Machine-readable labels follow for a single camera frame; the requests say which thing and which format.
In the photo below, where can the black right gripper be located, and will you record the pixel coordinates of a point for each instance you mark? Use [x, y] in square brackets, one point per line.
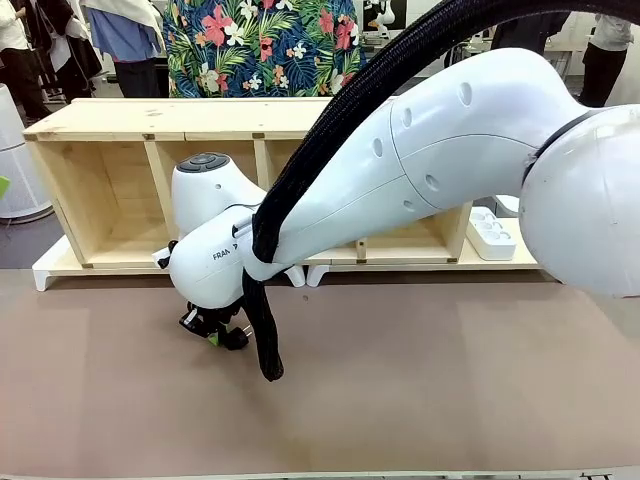
[212, 311]

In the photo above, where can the black power plug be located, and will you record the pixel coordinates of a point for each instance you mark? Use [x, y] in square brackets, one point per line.
[235, 340]

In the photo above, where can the white air purifier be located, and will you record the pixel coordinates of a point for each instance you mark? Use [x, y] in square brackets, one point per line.
[20, 160]

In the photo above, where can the person in white shirt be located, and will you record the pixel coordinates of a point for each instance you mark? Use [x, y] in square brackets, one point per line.
[17, 65]

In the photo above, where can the long wooden compartment shelf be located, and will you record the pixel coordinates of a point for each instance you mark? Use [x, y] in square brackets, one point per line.
[125, 120]

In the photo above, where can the person in dark jacket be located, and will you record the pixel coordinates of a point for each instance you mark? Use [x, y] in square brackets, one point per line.
[75, 55]

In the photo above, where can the person in blue shirt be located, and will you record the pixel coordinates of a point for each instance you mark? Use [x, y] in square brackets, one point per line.
[127, 40]

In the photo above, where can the person in floral shirt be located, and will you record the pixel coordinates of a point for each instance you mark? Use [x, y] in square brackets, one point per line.
[260, 45]

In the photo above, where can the white power strip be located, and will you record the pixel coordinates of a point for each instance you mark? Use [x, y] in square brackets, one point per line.
[492, 235]

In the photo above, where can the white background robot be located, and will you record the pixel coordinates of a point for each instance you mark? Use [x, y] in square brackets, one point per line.
[382, 17]

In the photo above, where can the person in orange trousers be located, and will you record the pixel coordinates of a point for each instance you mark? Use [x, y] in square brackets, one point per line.
[530, 30]

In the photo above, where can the person in grey shirt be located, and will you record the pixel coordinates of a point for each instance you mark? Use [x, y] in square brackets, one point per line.
[607, 55]

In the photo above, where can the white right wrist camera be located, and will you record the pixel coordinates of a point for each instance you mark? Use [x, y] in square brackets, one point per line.
[162, 257]

